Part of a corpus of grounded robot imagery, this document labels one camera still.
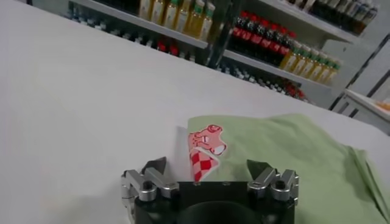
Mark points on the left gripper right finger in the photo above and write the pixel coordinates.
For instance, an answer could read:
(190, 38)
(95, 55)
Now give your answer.
(274, 184)

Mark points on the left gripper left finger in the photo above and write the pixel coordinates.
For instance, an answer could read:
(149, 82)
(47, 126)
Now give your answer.
(155, 185)

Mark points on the white side table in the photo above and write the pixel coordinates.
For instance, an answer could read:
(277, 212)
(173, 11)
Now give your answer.
(365, 106)

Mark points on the glass beaker orange liquid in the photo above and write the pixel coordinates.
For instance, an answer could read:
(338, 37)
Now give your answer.
(384, 105)

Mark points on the small red cap cola bottle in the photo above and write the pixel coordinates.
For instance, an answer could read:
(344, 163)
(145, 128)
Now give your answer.
(173, 50)
(300, 93)
(291, 89)
(161, 46)

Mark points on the light green polo shirt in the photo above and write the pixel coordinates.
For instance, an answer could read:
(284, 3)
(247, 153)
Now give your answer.
(289, 152)

